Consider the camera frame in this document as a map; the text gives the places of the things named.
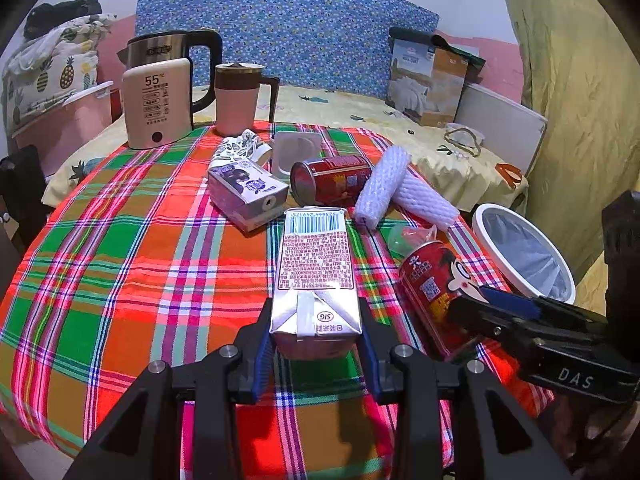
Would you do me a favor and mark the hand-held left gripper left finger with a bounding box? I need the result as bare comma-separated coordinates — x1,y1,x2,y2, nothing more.
65,305,273,480

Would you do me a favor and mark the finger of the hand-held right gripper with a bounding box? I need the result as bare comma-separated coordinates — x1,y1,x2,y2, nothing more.
480,285,607,328
446,295,551,358

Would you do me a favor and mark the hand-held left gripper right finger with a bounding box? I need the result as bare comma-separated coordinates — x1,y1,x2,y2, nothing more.
357,302,571,480

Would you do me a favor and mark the white round trash bin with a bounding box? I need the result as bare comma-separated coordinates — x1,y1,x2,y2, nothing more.
471,203,577,303

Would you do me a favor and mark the red cartoon drink can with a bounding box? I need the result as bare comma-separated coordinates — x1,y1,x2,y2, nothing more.
398,241,488,361

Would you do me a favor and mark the silver pink milk carton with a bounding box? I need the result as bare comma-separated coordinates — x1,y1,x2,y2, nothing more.
269,206,362,361

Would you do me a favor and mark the white foam net sleeve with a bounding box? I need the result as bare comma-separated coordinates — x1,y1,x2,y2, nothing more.
354,144,412,228
392,170,458,233

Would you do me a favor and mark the white yoghurt cup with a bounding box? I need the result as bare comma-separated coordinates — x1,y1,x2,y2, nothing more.
270,131,321,179

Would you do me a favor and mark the person's right hand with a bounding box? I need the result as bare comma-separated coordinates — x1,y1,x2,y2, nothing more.
542,395,640,471

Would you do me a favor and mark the clear plastic wrapper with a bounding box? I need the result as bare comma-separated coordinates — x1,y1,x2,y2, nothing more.
387,222,438,256

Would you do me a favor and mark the plaid tablecloth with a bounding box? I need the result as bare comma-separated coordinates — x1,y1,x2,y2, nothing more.
0,122,556,461

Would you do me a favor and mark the purple milk carton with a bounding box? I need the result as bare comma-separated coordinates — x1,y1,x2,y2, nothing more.
206,158,290,233

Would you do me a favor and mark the white panel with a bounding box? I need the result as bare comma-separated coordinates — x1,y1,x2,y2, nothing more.
455,82,548,176

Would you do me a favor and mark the white leaf-patterned packet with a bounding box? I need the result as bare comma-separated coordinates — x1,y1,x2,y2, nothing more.
209,130,273,176

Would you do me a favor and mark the yellow curtain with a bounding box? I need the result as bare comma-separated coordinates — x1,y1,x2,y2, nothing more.
496,0,640,286

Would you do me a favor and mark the printed bedding box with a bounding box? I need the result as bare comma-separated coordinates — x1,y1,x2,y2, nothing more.
386,37,471,127

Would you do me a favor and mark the yellow pineapple bed sheet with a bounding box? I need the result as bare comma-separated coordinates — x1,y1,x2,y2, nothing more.
41,85,530,213

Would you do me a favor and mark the pink mug with brown lid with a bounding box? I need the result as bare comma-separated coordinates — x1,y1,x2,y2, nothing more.
214,61,281,137

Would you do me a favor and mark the beige water warmer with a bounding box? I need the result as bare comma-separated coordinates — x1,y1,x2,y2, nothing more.
121,57,194,150

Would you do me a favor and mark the pink storage bin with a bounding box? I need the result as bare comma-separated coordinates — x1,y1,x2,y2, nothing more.
10,81,115,178

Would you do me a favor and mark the steel electric kettle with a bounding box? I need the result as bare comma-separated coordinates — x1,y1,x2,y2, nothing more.
117,29,223,123

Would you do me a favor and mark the blue floral headboard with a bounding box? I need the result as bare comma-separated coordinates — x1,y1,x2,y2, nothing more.
136,0,441,96

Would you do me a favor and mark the pineapple print quilt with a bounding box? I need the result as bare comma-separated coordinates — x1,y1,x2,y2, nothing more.
2,12,113,133

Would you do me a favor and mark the dark cloth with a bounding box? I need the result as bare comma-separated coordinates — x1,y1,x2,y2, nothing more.
23,0,103,41

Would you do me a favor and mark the orange strap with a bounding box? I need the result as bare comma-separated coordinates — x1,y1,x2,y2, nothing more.
495,162,525,188

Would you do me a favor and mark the olive cord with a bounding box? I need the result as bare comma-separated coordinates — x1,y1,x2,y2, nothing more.
444,127,482,158

